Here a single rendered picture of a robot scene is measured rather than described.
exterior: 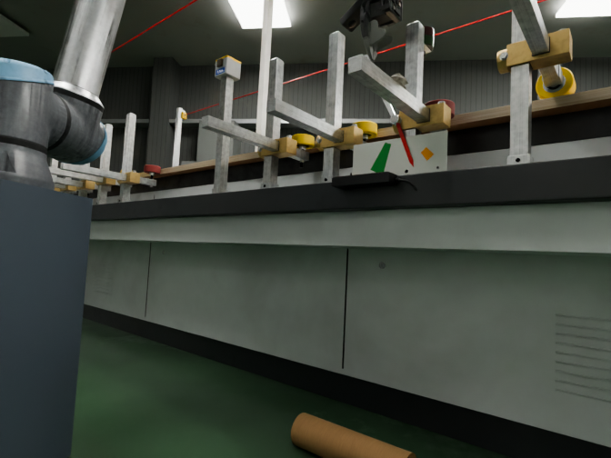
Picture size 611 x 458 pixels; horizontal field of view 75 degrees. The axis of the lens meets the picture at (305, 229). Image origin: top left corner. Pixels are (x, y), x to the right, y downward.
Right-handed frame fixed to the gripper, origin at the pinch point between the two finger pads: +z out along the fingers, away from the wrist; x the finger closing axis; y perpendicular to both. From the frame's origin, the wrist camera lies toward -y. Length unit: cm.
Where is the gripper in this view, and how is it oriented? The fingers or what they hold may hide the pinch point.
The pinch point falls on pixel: (369, 55)
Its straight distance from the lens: 112.9
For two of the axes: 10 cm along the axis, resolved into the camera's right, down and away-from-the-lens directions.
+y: 7.7, -0.2, -6.3
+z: -0.4, 10.0, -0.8
